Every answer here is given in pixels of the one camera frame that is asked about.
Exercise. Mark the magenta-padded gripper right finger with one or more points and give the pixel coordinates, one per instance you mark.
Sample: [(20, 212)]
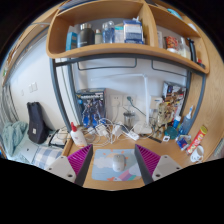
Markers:
[(163, 165)]

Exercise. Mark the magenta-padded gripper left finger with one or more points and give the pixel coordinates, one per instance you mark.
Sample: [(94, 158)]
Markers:
[(63, 166)]

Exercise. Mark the grey computer mouse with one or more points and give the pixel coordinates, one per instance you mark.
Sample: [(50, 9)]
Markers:
[(119, 163)]

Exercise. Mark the pastel cloud-print mouse pad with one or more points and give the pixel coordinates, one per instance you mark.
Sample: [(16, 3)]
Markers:
[(101, 165)]

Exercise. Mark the blue plaid pillow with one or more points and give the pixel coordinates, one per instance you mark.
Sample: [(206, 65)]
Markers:
[(46, 156)]

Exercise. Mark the small white cube clock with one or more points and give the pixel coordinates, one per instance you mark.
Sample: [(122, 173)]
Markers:
[(166, 138)]

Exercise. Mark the blue snack packet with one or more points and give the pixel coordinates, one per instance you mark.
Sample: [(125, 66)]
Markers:
[(183, 142)]

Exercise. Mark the white red-capped lotion bottle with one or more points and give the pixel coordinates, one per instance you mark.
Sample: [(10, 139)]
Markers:
[(78, 137)]

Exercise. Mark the teal round dish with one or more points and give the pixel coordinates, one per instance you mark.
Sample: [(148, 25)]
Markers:
[(171, 132)]

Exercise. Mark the white mug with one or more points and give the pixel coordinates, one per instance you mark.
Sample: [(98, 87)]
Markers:
[(196, 154)]

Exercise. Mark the red yellow-lidded snack can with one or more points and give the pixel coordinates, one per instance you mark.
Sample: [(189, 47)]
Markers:
[(197, 140)]

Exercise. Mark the blue white-capped tube bottle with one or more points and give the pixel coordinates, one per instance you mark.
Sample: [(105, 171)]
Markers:
[(177, 122)]

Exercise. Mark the white power strip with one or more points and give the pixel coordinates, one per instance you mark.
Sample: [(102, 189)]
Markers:
[(130, 134)]

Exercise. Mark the blue spray bottle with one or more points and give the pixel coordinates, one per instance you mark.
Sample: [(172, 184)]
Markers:
[(186, 123)]

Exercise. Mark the black bag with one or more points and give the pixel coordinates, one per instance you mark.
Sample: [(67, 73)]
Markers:
[(36, 125)]

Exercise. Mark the tan robot figure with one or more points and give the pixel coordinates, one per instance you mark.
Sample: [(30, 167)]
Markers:
[(163, 115)]

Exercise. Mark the white charger block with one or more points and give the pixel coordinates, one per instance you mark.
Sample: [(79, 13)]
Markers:
[(101, 130)]

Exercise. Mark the glass jar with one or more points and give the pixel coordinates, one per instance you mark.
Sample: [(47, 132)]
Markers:
[(129, 119)]

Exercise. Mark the teal blanket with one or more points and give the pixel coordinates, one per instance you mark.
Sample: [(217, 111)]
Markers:
[(13, 136)]

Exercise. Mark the blue robot model kit box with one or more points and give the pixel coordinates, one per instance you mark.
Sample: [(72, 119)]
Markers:
[(90, 106)]

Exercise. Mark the white desk lamp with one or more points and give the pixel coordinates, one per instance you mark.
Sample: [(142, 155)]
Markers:
[(146, 100)]

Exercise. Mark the colourful printed box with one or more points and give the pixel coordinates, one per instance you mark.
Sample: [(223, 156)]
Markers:
[(175, 95)]

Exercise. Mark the wooden shelf unit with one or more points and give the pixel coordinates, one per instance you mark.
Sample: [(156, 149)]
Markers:
[(133, 50)]

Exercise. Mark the white wall socket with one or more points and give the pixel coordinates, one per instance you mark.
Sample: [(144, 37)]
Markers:
[(116, 100)]

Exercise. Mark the white wall switch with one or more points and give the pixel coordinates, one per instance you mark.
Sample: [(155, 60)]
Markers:
[(32, 87)]

